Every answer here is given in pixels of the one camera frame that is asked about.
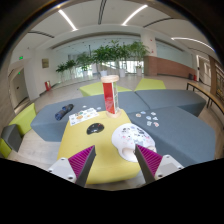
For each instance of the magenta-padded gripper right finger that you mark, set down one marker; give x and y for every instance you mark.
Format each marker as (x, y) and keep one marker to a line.
(151, 160)

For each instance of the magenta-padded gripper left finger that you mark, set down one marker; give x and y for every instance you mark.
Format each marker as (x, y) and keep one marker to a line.
(78, 163)

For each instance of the black computer mouse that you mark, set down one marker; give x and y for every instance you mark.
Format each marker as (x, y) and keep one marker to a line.
(95, 128)

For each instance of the white printed mouse pad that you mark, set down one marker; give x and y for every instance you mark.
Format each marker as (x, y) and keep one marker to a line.
(128, 138)

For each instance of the small paper sticker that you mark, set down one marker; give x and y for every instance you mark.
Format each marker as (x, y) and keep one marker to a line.
(156, 124)
(138, 115)
(153, 113)
(149, 123)
(143, 112)
(148, 117)
(84, 107)
(98, 108)
(155, 118)

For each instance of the white sticker sheet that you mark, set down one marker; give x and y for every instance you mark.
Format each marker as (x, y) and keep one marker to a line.
(83, 116)

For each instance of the long grey upholstered seat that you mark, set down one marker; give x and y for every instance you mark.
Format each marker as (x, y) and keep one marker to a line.
(50, 123)

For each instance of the dark blue folded umbrella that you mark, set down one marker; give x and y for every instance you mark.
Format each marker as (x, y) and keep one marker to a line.
(63, 112)

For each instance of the lime green upholstered seat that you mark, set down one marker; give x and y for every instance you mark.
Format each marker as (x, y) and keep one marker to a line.
(24, 120)
(4, 149)
(150, 84)
(91, 89)

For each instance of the small dark grey seat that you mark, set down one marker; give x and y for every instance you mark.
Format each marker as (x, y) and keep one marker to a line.
(11, 136)

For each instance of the red acrylic tower wooden ends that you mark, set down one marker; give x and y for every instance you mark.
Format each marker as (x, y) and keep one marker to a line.
(109, 96)

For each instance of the red fire extinguisher box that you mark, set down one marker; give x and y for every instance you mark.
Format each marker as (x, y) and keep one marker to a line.
(47, 85)

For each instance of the wooden bench black legs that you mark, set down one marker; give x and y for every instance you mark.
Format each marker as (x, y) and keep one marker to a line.
(206, 91)

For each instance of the row of potted plants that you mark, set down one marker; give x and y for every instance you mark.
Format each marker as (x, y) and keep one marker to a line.
(103, 55)

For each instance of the green exit sign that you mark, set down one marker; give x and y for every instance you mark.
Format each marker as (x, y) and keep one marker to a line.
(20, 57)

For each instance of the ceiling strip lights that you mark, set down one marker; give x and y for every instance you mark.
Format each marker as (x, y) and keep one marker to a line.
(66, 19)

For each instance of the framed wall plaque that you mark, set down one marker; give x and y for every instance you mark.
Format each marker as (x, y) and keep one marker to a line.
(45, 63)

